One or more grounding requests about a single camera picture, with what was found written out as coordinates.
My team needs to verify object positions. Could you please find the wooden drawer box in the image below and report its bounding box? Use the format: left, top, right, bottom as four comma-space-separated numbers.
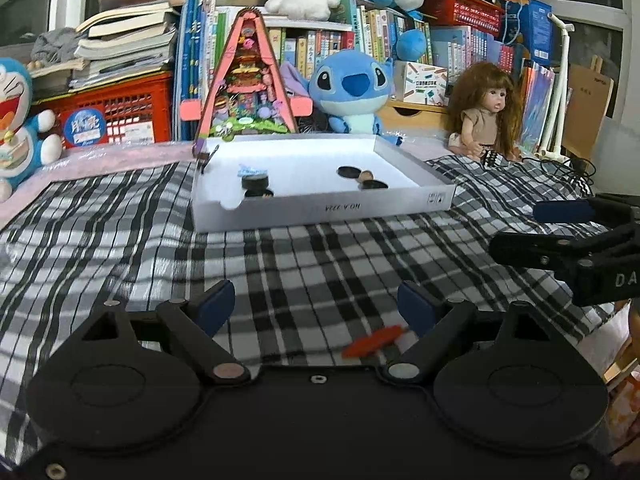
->
378, 99, 448, 136

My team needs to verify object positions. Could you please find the Doraemon plush toy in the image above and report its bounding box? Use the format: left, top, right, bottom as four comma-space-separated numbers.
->
0, 58, 63, 203

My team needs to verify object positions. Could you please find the red plastic crate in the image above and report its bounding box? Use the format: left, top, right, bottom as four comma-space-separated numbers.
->
32, 70, 174, 148

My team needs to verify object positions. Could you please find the white pencil pattern box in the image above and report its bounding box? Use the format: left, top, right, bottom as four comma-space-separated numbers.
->
394, 61, 448, 106

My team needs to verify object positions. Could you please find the row of books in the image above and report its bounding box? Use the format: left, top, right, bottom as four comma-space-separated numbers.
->
175, 0, 555, 136

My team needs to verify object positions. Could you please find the white lamp stand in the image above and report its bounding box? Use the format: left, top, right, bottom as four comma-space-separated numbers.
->
535, 12, 575, 164

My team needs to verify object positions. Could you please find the white shallow cardboard box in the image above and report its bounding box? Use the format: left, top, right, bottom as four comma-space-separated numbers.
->
191, 134, 456, 233

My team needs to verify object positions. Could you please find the stack of books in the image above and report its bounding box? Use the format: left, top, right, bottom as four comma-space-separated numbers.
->
27, 0, 216, 98

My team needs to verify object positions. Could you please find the brown haired doll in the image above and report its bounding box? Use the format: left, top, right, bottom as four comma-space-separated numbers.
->
448, 62, 523, 162

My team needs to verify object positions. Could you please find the blue paper bag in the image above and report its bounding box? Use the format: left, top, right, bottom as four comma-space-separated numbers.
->
497, 0, 554, 66

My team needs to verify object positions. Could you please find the red basket on shelf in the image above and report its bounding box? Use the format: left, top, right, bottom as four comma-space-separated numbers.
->
420, 0, 503, 37

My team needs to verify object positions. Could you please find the black round lid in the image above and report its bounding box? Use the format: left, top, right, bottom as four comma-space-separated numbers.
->
244, 188, 273, 198

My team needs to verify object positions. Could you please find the black white plaid cloth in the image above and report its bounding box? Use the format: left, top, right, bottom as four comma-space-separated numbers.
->
1, 156, 617, 463

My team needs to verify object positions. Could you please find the pink triangular diorama house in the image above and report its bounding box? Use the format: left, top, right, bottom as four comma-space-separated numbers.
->
179, 8, 312, 158

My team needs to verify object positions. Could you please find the binder clip on box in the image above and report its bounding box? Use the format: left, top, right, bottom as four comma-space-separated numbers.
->
195, 145, 219, 174

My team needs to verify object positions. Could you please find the brown walnut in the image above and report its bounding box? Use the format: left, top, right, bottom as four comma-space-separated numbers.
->
357, 170, 374, 183

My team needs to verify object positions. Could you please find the brown cardboard board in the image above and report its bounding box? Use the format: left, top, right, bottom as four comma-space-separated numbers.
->
562, 54, 614, 159

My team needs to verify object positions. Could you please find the Stitch plush toy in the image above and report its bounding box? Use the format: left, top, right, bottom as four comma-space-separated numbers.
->
280, 49, 401, 146

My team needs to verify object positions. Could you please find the blue hair clip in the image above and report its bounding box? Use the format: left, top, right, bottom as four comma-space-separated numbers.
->
238, 165, 268, 178

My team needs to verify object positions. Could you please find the black round puck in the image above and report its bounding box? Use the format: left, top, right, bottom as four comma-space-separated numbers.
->
241, 174, 269, 192

